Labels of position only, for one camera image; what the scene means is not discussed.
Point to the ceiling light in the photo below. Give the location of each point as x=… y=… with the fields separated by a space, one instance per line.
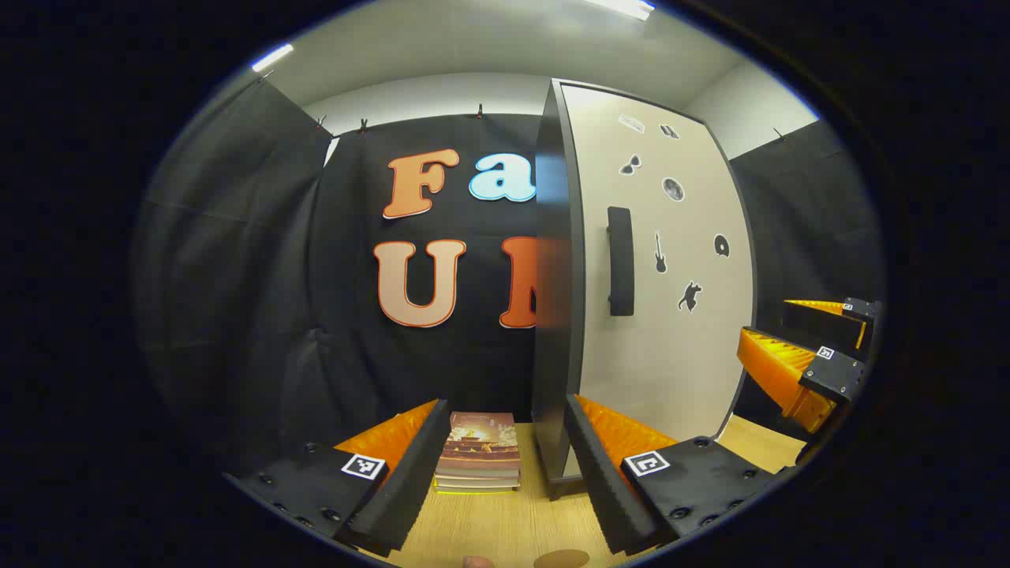
x=272 y=57
x=623 y=8

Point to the brown cover book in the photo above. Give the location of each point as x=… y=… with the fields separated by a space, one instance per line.
x=481 y=438

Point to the brown round coaster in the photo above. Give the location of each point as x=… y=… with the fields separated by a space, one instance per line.
x=562 y=560

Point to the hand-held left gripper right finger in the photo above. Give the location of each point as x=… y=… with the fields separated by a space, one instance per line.
x=600 y=481

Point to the thin book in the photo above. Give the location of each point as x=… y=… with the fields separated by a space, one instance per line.
x=477 y=476

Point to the yellow edged book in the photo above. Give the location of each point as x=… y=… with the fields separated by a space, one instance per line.
x=477 y=487

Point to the grey cabinet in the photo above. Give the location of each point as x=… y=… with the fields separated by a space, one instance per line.
x=552 y=315

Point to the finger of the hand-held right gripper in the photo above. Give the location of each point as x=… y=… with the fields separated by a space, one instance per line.
x=840 y=377
x=813 y=323

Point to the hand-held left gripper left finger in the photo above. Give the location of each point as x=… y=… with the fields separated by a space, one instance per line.
x=410 y=481

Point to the white cabinet door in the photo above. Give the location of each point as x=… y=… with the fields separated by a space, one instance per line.
x=671 y=363

